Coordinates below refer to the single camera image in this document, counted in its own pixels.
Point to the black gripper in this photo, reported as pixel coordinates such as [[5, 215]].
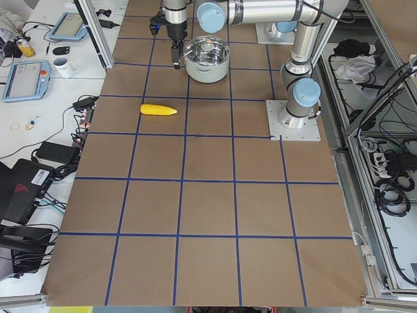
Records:
[[176, 32]]

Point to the glass pot lid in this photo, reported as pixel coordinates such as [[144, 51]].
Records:
[[207, 50]]

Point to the yellow corn cob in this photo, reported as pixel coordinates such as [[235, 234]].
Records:
[[157, 110]]

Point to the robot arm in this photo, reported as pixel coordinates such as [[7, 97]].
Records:
[[303, 92]]

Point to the light green electric pot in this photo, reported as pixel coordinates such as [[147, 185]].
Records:
[[207, 74]]

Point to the far blue teach pendant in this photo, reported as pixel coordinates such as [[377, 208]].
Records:
[[70, 27]]

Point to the blue teach pendant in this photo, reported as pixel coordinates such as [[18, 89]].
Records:
[[27, 81], [70, 27]]

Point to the white mug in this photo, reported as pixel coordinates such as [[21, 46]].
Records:
[[65, 68]]

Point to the yellow can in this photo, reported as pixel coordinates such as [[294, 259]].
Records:
[[25, 48]]

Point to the near blue teach pendant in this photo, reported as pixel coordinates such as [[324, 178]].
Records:
[[27, 81]]

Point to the black power brick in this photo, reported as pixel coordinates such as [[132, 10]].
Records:
[[57, 153]]

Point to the black laptop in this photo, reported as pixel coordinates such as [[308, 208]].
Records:
[[22, 186]]

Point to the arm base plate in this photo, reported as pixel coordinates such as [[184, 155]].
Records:
[[285, 127], [282, 33]]

